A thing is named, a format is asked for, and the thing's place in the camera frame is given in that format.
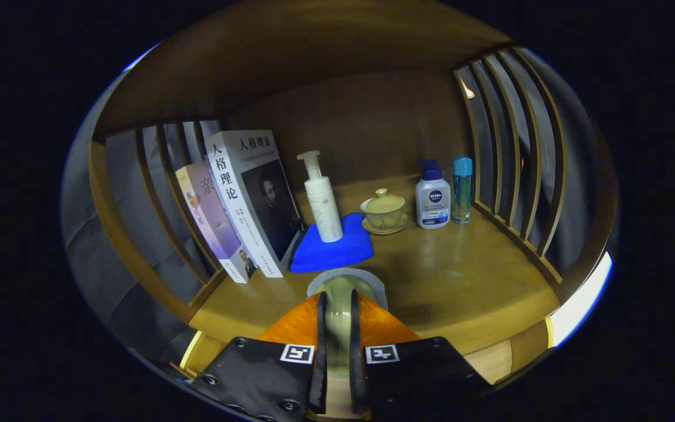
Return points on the blue folded cloth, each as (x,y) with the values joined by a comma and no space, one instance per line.
(326,255)

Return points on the thick white book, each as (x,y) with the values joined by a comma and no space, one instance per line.
(238,199)

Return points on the teal clear bottle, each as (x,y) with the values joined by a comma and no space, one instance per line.
(462,193)

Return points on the wooden drawer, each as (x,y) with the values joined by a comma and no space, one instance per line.
(490,360)

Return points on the yellow saucer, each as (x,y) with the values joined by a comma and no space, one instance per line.
(385,230)

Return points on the white bottle with blue pump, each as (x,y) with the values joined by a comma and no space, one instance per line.
(432,202)

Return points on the wooden countertop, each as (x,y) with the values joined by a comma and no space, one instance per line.
(460,275)

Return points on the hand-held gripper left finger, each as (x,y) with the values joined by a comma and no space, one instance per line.
(320,363)

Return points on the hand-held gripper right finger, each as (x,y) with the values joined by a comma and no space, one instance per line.
(356,369)

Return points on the black backdrop cloth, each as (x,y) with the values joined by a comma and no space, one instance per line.
(82,234)

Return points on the yellow lidded tea cup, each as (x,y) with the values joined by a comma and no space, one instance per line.
(382,211)

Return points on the wooden cabinet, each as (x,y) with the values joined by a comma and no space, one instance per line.
(372,129)

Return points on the purple book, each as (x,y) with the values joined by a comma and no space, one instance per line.
(208,211)

